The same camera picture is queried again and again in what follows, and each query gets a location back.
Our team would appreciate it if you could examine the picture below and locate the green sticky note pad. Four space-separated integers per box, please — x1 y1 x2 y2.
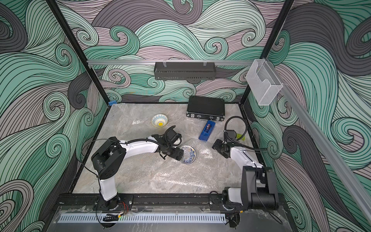
236 133 245 141

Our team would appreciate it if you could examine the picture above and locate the black hard case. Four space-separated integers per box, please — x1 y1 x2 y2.
186 96 225 121

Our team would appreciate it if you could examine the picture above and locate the aluminium rail back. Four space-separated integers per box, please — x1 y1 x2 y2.
87 59 253 66

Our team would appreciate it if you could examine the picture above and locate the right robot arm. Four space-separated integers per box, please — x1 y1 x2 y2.
212 139 279 210

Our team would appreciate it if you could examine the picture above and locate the black perforated wall tray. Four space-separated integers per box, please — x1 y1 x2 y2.
154 62 216 81

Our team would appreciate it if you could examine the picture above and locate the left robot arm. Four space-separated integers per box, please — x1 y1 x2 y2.
91 126 184 209

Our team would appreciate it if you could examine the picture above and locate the aluminium rail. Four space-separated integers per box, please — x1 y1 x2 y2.
269 64 371 222
87 59 253 66

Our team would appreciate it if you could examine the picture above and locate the blue tape dispenser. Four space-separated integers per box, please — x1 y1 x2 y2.
199 120 215 141

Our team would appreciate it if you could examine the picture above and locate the blue corner clip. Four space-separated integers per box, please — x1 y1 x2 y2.
108 101 117 106

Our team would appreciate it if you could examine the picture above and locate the clear bubble wrap sheet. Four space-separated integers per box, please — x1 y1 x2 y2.
116 139 242 193

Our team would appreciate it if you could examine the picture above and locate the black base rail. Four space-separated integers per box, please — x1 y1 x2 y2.
57 192 288 211

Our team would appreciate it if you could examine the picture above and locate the yellow patterned ceramic bowl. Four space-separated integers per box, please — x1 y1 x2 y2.
151 114 168 128

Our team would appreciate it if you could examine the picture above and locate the aluminium rail right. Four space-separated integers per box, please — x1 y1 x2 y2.
269 64 371 222

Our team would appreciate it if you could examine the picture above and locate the white slotted cable duct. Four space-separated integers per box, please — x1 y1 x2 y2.
57 213 227 224

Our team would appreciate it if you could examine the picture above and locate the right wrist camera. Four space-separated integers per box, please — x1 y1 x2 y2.
224 130 237 143

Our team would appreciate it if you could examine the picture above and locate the blue patterned ceramic bowl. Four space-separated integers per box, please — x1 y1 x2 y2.
181 146 196 164

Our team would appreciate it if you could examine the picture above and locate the clear acrylic wall holder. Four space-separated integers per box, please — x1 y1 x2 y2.
245 59 283 106

